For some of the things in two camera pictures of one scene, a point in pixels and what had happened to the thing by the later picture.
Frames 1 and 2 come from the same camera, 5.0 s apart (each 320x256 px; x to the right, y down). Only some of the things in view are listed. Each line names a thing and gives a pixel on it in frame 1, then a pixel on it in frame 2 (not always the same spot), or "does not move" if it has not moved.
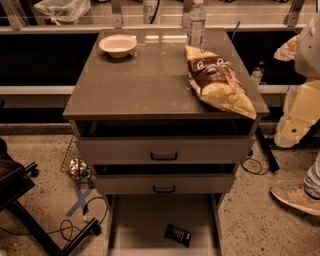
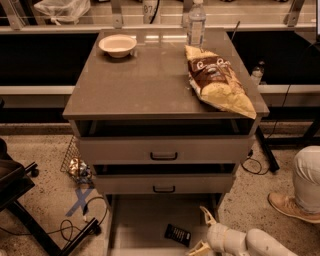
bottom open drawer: x=137 y=223 does not move
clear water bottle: x=196 y=24 does not move
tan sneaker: x=311 y=187 → x=288 y=205
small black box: x=178 y=235 does not move
